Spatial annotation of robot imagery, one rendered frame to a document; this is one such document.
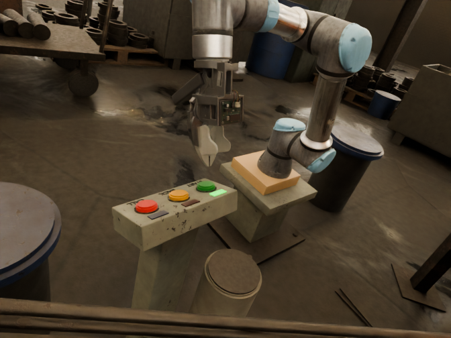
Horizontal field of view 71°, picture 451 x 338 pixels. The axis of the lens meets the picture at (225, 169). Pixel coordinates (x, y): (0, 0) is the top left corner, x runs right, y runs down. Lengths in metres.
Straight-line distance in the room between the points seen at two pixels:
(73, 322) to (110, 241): 1.05
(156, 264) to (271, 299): 0.71
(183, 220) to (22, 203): 0.43
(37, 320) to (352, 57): 0.88
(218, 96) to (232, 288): 0.36
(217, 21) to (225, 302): 0.51
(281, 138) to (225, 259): 0.69
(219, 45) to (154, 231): 0.35
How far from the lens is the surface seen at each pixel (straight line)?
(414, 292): 1.78
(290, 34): 0.99
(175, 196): 0.64
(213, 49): 0.59
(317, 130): 1.12
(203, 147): 0.64
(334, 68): 0.99
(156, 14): 3.49
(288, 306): 1.35
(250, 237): 1.44
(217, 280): 0.63
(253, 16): 0.66
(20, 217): 0.86
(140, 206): 0.60
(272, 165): 1.30
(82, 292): 1.23
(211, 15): 0.60
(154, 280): 0.76
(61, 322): 0.33
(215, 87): 0.60
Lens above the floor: 1.01
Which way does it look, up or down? 32 degrees down
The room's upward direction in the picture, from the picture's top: 17 degrees clockwise
